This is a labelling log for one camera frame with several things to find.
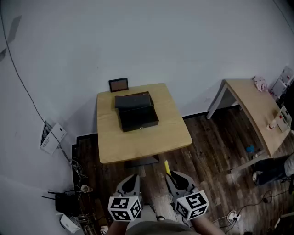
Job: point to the small yellow item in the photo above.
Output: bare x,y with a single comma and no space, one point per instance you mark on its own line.
167,167

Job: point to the white power strip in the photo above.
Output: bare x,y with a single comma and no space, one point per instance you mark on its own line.
233,216

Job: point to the pink cloth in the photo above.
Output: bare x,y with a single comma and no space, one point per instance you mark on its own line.
260,83

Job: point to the small wooden table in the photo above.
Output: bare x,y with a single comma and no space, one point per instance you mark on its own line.
142,144

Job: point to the white flat box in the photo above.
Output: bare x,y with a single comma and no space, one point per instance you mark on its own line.
54,138

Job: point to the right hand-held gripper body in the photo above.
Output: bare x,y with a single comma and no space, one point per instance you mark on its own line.
191,203

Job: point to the black router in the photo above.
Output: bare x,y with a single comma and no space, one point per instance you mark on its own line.
65,202

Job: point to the white storage boxes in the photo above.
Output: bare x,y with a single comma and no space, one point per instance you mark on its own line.
281,83

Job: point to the black box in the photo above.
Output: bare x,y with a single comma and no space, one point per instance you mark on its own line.
137,114

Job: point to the person's grey trouser leg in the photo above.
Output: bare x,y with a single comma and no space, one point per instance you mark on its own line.
149,213

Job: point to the white open container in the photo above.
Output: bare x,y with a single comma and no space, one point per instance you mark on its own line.
283,120

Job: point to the black picture frame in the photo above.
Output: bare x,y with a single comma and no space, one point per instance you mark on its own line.
118,85

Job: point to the person's right forearm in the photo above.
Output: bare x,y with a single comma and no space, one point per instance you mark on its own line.
206,226

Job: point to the white network device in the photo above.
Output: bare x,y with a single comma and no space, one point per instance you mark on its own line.
69,223

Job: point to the person's left forearm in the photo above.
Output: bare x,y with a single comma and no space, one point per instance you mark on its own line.
118,228

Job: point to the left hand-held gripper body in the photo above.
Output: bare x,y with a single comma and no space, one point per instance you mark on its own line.
125,204

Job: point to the small white bottle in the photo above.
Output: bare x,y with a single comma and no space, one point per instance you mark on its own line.
272,125

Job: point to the paper cup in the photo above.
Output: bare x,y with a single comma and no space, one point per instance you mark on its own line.
85,188

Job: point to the person's olive shirt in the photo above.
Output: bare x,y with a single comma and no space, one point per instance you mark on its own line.
158,228

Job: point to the blue toy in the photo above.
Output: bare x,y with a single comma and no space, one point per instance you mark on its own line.
250,148

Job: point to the long wooden table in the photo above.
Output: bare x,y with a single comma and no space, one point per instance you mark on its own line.
257,107

